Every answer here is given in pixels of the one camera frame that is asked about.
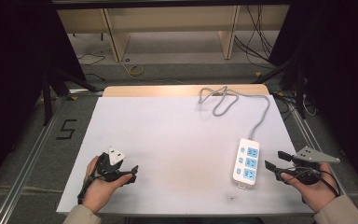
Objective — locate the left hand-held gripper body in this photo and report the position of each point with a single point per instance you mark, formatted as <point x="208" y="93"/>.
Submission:
<point x="107" y="169"/>

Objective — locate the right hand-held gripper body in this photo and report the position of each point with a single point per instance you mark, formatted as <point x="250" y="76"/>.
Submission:
<point x="310" y="154"/>

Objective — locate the person's left hand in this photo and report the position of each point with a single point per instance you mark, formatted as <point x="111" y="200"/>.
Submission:
<point x="98" y="194"/>

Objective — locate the person's right hand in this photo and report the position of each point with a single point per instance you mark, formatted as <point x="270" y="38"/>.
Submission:
<point x="318" y="193"/>

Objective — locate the white power strip blue sockets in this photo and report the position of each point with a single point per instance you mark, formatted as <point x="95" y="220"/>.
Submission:
<point x="241" y="174"/>

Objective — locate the white table mat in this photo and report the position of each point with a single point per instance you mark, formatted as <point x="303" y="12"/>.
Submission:
<point x="167" y="140"/>

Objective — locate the black tripod stand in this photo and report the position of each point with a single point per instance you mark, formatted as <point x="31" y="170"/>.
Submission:
<point x="57" y="84"/>
<point x="292" y="74"/>

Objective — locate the dark curtain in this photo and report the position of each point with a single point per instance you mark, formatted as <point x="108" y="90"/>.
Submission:
<point x="12" y="77"/>
<point x="338" y="77"/>

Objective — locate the yellow tape roll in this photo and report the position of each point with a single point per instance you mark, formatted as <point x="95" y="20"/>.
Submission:
<point x="136" y="70"/>

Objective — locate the beige wooden shelf unit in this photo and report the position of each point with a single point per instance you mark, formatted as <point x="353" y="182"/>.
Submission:
<point x="167" y="18"/>

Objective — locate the aluminium floor rail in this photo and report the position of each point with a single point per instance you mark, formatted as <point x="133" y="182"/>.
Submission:
<point x="307" y="130"/>
<point x="28" y="161"/>

